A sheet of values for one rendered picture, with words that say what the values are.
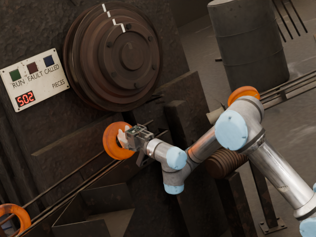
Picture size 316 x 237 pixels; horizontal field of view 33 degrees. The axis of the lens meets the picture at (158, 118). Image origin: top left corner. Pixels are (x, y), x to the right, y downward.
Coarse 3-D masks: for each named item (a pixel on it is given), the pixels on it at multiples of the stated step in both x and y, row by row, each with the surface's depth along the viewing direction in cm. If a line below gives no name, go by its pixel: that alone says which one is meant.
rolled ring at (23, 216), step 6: (6, 204) 206; (12, 204) 207; (0, 210) 203; (6, 210) 205; (12, 210) 206; (18, 210) 208; (24, 210) 209; (0, 216) 204; (18, 216) 209; (24, 216) 209; (24, 222) 209; (30, 222) 211; (24, 228) 210; (18, 234) 211
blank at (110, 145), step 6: (108, 126) 219; (114, 126) 218; (120, 126) 220; (108, 132) 216; (114, 132) 218; (108, 138) 216; (114, 138) 217; (108, 144) 215; (114, 144) 217; (108, 150) 216; (114, 150) 217; (120, 150) 218; (126, 150) 220; (114, 156) 217; (120, 156) 218; (126, 156) 220
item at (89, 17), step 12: (96, 12) 224; (84, 24) 220; (72, 36) 222; (156, 36) 244; (72, 48) 217; (72, 60) 218; (72, 72) 222; (84, 84) 221; (156, 84) 245; (84, 96) 228; (96, 96) 225; (144, 96) 241; (108, 108) 229; (120, 108) 233; (132, 108) 237
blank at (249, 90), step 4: (240, 88) 254; (244, 88) 254; (248, 88) 254; (252, 88) 255; (236, 92) 254; (240, 92) 253; (244, 92) 253; (248, 92) 254; (252, 92) 255; (256, 92) 255; (232, 96) 255; (236, 96) 253; (240, 96) 254; (256, 96) 257; (228, 100) 258; (232, 100) 254; (228, 104) 259
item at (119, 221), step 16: (80, 192) 211; (96, 192) 209; (112, 192) 208; (128, 192) 206; (80, 208) 209; (96, 208) 212; (112, 208) 210; (128, 208) 209; (64, 224) 196; (80, 224) 184; (96, 224) 183; (112, 224) 202; (128, 224) 199
